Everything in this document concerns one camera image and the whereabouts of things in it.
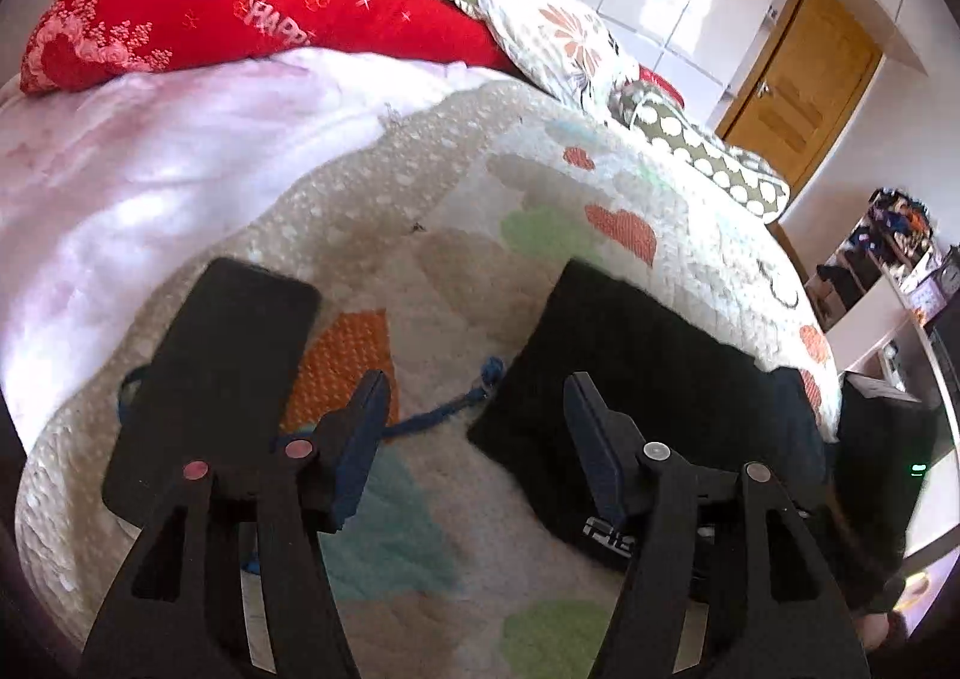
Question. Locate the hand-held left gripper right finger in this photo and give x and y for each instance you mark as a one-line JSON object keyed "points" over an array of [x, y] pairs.
{"points": [[592, 439]]}

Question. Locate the pink bed sheet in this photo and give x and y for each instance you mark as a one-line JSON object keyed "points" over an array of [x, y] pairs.
{"points": [[150, 177]]}

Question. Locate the pile of clothes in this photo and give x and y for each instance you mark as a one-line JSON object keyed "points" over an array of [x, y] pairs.
{"points": [[885, 229]]}

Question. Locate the small red pillow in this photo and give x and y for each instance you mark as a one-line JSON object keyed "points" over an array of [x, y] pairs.
{"points": [[664, 85]]}

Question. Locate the wooden door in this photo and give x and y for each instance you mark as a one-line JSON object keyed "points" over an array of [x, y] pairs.
{"points": [[806, 79]]}

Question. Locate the large red embroidered pillow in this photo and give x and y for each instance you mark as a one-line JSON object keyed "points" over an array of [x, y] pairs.
{"points": [[247, 4]]}

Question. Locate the white floral pillow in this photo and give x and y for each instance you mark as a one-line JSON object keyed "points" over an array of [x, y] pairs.
{"points": [[555, 34]]}

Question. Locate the white desk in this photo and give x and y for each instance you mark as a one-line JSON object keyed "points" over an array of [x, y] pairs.
{"points": [[870, 334]]}

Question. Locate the quilted heart-pattern blanket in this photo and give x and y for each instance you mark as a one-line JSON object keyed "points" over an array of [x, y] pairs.
{"points": [[465, 214]]}

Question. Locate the black pants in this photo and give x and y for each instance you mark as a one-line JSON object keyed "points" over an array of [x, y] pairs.
{"points": [[645, 349]]}

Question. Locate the green polka-dot pillow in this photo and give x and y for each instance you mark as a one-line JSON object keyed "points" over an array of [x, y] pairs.
{"points": [[697, 147]]}

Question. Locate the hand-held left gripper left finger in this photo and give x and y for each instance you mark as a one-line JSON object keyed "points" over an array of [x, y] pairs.
{"points": [[361, 439]]}

